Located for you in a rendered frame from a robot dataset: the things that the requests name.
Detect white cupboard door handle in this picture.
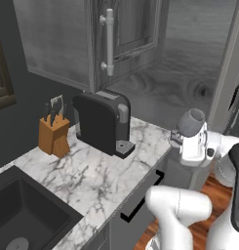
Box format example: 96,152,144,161
99,8,116,77

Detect black-handled knife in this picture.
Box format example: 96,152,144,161
43,103,51,123
61,103,69,119
50,108,58,128

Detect dark brown window frame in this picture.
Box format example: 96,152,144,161
0,19,18,113

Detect grey wood tall cabinet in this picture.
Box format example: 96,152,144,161
105,0,239,133

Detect wooden knife block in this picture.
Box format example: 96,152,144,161
37,113,71,159

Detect black drawer handle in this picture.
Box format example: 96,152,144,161
120,169,166,225

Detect silver cleaver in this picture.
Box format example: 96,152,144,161
50,94,64,115

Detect black sink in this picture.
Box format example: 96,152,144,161
0,164,85,250

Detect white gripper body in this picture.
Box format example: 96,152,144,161
179,122,211,168

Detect black coffee machine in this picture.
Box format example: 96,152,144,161
71,89,137,160

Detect grey drawer front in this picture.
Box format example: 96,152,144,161
109,152,174,250

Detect grey wood wall cupboard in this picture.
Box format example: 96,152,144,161
12,0,97,94

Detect grey wood cupboard door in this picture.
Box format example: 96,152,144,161
91,0,171,92

